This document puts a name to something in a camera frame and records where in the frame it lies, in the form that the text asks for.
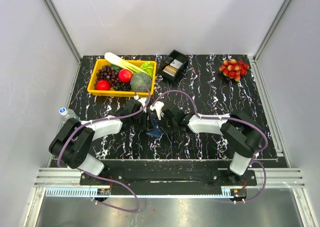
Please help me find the blue card holder wallet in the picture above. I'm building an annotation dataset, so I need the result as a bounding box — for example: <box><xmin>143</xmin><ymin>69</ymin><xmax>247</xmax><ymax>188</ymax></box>
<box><xmin>146</xmin><ymin>127</ymin><xmax>162</xmax><ymax>138</ymax></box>

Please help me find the black card tray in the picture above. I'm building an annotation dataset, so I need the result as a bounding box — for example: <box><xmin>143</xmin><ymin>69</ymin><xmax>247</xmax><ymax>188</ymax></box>
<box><xmin>157</xmin><ymin>49</ymin><xmax>189</xmax><ymax>82</ymax></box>

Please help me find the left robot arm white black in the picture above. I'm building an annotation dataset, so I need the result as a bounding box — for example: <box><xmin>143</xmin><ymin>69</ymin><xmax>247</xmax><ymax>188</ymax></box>
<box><xmin>48</xmin><ymin>97</ymin><xmax>150</xmax><ymax>185</ymax></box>

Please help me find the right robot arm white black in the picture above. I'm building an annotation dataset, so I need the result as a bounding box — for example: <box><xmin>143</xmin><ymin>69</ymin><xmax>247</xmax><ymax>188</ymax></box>
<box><xmin>150</xmin><ymin>101</ymin><xmax>269</xmax><ymax>186</ymax></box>

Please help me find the gold cards stack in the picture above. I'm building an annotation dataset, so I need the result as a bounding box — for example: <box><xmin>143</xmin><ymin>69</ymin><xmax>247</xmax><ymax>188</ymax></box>
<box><xmin>162</xmin><ymin>65</ymin><xmax>178</xmax><ymax>77</ymax></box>

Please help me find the dark blue grape bunch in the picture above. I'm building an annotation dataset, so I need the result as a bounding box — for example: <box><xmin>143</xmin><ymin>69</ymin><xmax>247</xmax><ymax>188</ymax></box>
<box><xmin>112</xmin><ymin>83</ymin><xmax>132</xmax><ymax>92</ymax></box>

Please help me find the green cantaloupe melon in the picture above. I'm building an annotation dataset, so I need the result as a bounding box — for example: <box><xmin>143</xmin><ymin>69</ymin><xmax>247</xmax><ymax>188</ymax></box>
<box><xmin>130</xmin><ymin>72</ymin><xmax>152</xmax><ymax>92</ymax></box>

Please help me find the yellow plastic bin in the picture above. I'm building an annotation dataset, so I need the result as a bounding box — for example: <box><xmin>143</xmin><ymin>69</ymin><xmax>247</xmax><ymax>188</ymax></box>
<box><xmin>87</xmin><ymin>59</ymin><xmax>157</xmax><ymax>97</ymax></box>

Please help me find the red apple upper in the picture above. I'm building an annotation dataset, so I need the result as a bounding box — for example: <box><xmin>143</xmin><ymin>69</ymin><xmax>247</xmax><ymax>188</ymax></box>
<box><xmin>118</xmin><ymin>69</ymin><xmax>133</xmax><ymax>84</ymax></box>

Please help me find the red apple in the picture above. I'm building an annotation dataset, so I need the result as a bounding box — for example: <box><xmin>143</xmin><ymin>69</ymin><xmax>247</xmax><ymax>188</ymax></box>
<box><xmin>95</xmin><ymin>79</ymin><xmax>111</xmax><ymax>91</ymax></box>
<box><xmin>118</xmin><ymin>69</ymin><xmax>133</xmax><ymax>84</ymax></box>

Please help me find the red apple lower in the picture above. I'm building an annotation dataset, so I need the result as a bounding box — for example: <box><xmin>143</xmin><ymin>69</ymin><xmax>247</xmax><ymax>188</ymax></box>
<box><xmin>95</xmin><ymin>79</ymin><xmax>111</xmax><ymax>91</ymax></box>

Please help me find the green lettuce leaf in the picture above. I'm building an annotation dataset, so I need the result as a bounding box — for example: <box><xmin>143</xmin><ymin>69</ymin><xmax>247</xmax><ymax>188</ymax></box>
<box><xmin>140</xmin><ymin>61</ymin><xmax>154</xmax><ymax>78</ymax></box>

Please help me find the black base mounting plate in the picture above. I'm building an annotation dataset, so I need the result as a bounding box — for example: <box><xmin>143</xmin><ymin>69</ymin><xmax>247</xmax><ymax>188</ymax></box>
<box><xmin>79</xmin><ymin>159</ymin><xmax>258</xmax><ymax>197</ymax></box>

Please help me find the purple grape bunch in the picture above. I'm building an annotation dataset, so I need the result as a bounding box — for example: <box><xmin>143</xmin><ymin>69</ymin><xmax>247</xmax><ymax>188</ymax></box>
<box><xmin>95</xmin><ymin>65</ymin><xmax>120</xmax><ymax>87</ymax></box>

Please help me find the green avocado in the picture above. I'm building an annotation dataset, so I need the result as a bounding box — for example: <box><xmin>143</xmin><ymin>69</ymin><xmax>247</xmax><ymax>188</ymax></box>
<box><xmin>110</xmin><ymin>64</ymin><xmax>122</xmax><ymax>71</ymax></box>

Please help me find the white daikon radish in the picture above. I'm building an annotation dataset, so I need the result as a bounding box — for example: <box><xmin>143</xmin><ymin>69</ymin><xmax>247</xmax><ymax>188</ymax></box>
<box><xmin>104</xmin><ymin>52</ymin><xmax>144</xmax><ymax>74</ymax></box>

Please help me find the clear water bottle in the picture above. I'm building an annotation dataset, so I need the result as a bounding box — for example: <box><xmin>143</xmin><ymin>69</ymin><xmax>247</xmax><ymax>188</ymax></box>
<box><xmin>59</xmin><ymin>107</ymin><xmax>80</xmax><ymax>124</ymax></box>

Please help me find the red lychee bunch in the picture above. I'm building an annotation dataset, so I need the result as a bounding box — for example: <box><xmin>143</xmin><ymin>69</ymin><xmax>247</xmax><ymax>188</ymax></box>
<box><xmin>218</xmin><ymin>59</ymin><xmax>250</xmax><ymax>82</ymax></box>

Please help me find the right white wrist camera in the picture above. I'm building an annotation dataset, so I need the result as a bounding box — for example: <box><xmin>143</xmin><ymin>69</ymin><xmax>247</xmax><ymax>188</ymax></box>
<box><xmin>149</xmin><ymin>101</ymin><xmax>165</xmax><ymax>120</ymax></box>

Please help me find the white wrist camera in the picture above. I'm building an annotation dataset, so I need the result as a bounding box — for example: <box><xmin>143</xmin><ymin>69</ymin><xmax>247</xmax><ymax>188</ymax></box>
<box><xmin>133</xmin><ymin>94</ymin><xmax>149</xmax><ymax>113</ymax></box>
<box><xmin>149</xmin><ymin>101</ymin><xmax>165</xmax><ymax>120</ymax></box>

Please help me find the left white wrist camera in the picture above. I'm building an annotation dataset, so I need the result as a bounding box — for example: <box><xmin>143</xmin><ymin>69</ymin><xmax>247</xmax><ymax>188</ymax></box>
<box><xmin>133</xmin><ymin>94</ymin><xmax>149</xmax><ymax>113</ymax></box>

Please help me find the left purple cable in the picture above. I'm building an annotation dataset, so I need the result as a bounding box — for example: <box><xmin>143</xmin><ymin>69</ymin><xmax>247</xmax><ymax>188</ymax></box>
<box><xmin>56</xmin><ymin>85</ymin><xmax>152</xmax><ymax>212</ymax></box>

